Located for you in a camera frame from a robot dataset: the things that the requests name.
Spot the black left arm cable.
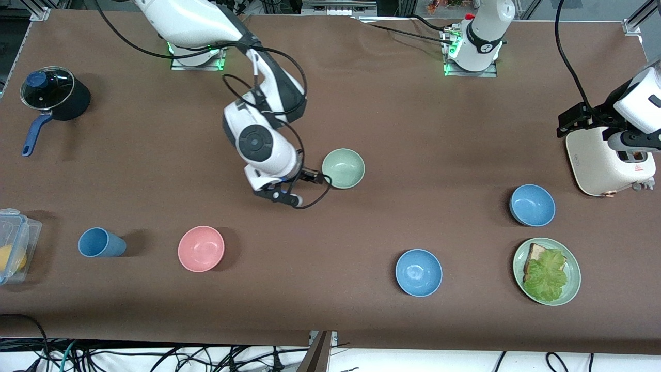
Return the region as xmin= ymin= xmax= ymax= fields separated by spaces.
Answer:
xmin=554 ymin=0 xmax=594 ymax=111

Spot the green lettuce leaf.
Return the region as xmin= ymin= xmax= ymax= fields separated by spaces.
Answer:
xmin=523 ymin=249 xmax=569 ymax=303

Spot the black floor cable loop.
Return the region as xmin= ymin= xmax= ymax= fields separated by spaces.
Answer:
xmin=0 ymin=314 xmax=51 ymax=372

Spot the bread slice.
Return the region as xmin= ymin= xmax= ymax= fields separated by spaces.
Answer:
xmin=523 ymin=243 xmax=568 ymax=282

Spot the black table cable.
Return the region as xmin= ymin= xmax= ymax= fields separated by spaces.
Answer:
xmin=411 ymin=14 xmax=451 ymax=33
xmin=356 ymin=21 xmax=454 ymax=45

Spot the metal bracket post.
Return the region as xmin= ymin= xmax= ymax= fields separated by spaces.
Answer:
xmin=297 ymin=331 xmax=339 ymax=372

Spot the green plate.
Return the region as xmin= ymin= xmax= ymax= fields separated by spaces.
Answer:
xmin=513 ymin=238 xmax=581 ymax=306

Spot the glass lid blue knob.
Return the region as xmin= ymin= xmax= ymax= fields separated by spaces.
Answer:
xmin=20 ymin=66 xmax=76 ymax=111

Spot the yellow lemon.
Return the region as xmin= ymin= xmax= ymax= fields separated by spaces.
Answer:
xmin=0 ymin=244 xmax=27 ymax=274

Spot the green bowl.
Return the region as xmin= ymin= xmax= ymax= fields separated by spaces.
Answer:
xmin=322 ymin=148 xmax=366 ymax=190

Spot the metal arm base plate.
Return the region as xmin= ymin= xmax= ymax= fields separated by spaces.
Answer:
xmin=443 ymin=28 xmax=499 ymax=78
xmin=170 ymin=44 xmax=227 ymax=71

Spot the clear plastic container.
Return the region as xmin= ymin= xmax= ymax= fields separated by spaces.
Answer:
xmin=0 ymin=208 xmax=43 ymax=286

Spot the blue cup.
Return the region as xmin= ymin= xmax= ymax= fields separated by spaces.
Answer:
xmin=78 ymin=227 xmax=127 ymax=258

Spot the cream toaster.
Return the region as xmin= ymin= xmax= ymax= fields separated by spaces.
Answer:
xmin=565 ymin=127 xmax=656 ymax=197

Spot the pink bowl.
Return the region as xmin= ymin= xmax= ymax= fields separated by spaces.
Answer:
xmin=178 ymin=226 xmax=226 ymax=273

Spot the blue bowl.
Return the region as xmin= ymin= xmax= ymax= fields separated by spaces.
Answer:
xmin=395 ymin=249 xmax=443 ymax=298
xmin=510 ymin=184 xmax=556 ymax=227

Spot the teal floor cable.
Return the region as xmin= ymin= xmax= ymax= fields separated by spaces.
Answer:
xmin=58 ymin=339 xmax=79 ymax=372

